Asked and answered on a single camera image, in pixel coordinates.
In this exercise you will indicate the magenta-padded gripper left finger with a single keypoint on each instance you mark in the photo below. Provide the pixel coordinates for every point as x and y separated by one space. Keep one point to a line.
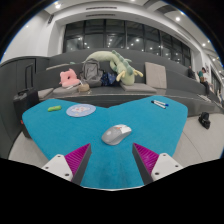
60 165

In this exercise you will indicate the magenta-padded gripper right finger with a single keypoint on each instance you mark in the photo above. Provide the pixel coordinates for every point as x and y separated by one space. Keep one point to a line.
165 164

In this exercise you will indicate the grey and white computer mouse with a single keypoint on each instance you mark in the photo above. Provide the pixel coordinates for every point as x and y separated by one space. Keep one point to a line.
115 135

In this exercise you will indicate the round light blue mouse pad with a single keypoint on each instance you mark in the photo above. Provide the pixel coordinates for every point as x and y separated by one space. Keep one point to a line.
81 110

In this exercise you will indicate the small green eraser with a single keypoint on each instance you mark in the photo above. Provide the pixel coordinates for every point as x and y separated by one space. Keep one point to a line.
54 108

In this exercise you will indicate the black bag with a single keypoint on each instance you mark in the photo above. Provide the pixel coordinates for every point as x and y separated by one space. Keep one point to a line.
204 120

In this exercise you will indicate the white marker with black cap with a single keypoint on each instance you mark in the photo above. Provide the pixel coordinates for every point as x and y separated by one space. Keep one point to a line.
158 104

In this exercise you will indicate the white marker with blue cap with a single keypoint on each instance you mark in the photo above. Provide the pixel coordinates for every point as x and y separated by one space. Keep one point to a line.
161 103

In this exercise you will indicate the black suitcase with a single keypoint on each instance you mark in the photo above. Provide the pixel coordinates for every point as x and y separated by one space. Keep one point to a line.
26 105

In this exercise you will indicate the flat grey seat cushion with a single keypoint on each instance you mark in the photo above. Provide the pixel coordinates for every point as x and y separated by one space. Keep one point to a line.
138 88
65 90
45 93

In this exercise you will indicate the small beige pouch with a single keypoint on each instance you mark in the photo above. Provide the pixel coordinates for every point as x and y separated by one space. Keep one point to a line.
83 88

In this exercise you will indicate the pink plush cushion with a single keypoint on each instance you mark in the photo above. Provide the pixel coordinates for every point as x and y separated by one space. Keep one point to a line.
69 79

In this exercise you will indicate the upright grey seat cushion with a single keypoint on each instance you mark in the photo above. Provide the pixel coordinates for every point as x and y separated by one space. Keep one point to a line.
155 75

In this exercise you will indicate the person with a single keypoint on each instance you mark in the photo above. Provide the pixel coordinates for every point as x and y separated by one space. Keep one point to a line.
191 72
203 78

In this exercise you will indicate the grey backpack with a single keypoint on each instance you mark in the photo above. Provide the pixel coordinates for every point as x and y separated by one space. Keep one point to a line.
90 71

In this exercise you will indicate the dark blue patterned bag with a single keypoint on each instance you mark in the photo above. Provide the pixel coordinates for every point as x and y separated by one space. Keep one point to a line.
108 79

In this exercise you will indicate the green dragon plush toy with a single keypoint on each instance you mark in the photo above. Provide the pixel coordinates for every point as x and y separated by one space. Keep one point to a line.
121 68

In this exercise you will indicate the ceiling spot lights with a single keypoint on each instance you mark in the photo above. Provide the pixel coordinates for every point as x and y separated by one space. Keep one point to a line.
57 5

